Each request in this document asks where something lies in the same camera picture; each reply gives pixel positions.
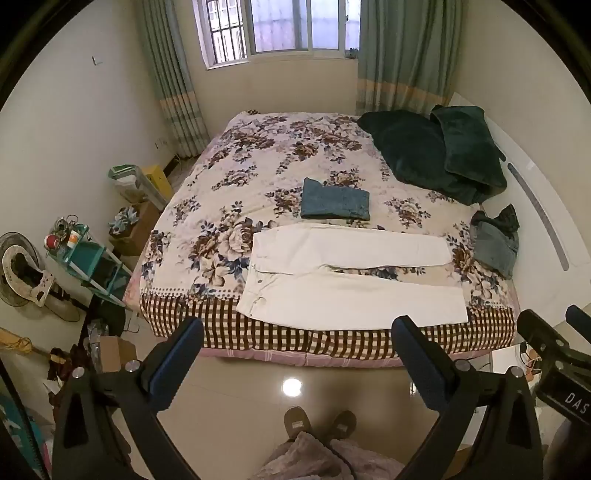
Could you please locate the dark crumpled garment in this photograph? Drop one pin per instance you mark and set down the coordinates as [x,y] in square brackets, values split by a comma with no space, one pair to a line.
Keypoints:
[505,219]

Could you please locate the dark green blanket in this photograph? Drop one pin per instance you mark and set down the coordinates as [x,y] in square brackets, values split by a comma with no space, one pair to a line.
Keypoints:
[406,147]

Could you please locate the white pants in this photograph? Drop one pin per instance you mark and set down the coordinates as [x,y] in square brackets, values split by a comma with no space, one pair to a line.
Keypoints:
[346,300]

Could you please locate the black bag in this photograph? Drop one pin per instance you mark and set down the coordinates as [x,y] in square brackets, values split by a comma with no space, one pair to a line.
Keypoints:
[108,318]

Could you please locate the yellow box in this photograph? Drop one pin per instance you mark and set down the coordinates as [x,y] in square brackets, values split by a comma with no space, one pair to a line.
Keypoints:
[158,180]

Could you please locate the small open cardboard box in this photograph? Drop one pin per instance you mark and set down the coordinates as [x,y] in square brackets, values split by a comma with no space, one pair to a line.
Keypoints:
[115,353]

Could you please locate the green curtain with beige band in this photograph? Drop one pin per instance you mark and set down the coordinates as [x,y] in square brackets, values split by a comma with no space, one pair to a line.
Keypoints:
[406,50]
[173,83]

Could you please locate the window with white frame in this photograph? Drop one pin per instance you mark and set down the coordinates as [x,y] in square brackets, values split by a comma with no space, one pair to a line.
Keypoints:
[277,25]

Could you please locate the grey-blue garment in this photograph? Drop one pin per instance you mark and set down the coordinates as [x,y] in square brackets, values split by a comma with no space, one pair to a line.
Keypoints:
[494,249]

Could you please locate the cardboard box with teal flowers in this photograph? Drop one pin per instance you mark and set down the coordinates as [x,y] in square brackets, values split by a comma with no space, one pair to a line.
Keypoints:
[134,230]

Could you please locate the person's fuzzy pink pajama legs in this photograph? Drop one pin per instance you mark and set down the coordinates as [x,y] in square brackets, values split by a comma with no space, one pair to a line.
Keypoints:
[304,461]

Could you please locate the orange and white bottle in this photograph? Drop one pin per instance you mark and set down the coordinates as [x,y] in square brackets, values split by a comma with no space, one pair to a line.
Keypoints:
[74,239]

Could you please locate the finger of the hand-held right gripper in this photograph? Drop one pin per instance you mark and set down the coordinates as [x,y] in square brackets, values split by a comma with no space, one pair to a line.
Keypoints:
[538,330]
[579,317]

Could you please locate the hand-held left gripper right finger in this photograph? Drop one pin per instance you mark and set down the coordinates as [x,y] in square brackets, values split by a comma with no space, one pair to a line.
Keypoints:
[418,364]

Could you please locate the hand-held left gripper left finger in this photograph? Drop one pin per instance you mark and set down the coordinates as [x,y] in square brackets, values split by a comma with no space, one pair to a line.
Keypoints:
[178,364]

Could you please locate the white bed headboard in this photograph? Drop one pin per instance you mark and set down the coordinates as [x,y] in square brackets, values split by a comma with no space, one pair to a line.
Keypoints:
[531,184]

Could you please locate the folded blue jeans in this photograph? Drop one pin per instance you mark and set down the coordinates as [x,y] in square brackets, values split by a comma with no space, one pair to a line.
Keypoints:
[334,201]

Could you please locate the red round ornament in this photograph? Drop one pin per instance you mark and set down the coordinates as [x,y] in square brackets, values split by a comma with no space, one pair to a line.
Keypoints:
[53,241]

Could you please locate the dark green pillow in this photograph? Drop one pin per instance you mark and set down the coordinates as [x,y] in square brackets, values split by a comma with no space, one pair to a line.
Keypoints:
[468,143]

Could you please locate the teal shelf rack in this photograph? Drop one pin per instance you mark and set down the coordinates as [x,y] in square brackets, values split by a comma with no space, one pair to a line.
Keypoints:
[90,258]

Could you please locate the floral bedspread with checked edge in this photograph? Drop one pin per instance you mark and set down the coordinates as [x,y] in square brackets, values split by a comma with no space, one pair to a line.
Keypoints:
[258,157]

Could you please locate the standing fan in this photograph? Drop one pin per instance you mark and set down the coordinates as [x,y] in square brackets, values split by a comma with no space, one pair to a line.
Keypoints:
[21,272]

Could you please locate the white bin with green lid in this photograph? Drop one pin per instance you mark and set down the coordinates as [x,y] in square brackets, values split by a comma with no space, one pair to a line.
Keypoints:
[123,182]

